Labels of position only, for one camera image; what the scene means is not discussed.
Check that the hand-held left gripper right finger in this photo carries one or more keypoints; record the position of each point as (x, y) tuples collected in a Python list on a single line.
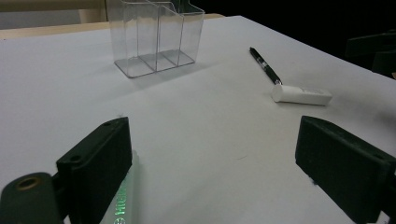
[(342, 161)]

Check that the green marker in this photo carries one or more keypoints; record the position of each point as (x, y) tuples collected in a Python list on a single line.
[(129, 199)]

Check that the clear plastic pen holder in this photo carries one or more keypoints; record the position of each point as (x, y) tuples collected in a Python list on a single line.
[(155, 31)]

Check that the white marker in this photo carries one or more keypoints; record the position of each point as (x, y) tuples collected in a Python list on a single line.
[(299, 95)]

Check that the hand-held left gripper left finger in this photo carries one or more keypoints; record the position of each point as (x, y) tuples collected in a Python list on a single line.
[(99, 161)]

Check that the wooden table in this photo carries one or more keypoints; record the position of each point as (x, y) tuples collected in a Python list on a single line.
[(46, 31)]

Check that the light wooden desk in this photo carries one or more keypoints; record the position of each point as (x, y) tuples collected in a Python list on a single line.
[(46, 4)]

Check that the white table sheet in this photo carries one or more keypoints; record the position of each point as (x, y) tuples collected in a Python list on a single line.
[(202, 140)]

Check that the black pen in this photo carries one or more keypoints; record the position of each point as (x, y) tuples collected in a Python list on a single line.
[(264, 65)]

